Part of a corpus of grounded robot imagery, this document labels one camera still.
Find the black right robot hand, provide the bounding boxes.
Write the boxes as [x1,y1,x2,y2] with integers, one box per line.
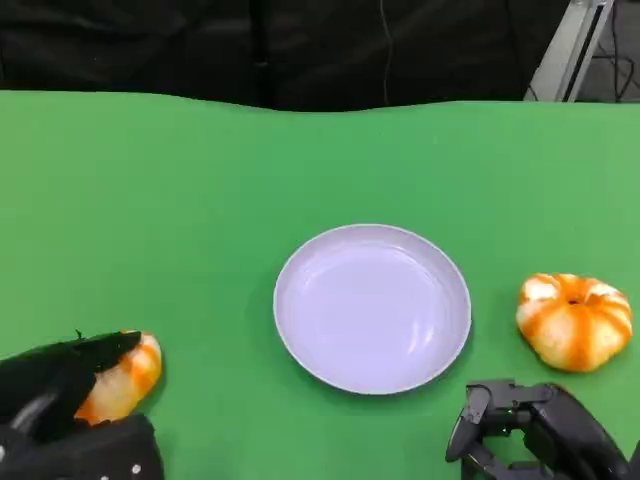
[444,379,631,480]

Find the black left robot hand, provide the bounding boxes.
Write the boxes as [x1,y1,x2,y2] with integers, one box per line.
[0,329,143,443]

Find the orange white toy bread roll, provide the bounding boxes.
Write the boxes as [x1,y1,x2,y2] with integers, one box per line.
[515,272,633,374]
[73,329,164,427]

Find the lilac plate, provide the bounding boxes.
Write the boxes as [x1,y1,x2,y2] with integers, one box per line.
[272,223,472,396]

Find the black backdrop curtain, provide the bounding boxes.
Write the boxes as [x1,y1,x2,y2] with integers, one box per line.
[0,0,571,113]

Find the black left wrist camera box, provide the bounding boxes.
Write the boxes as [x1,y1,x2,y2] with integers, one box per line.
[0,413,165,480]

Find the black floor cables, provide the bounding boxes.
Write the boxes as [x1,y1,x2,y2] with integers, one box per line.
[592,42,640,103]

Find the aluminium frame post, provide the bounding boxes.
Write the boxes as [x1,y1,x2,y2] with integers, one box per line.
[523,0,616,103]

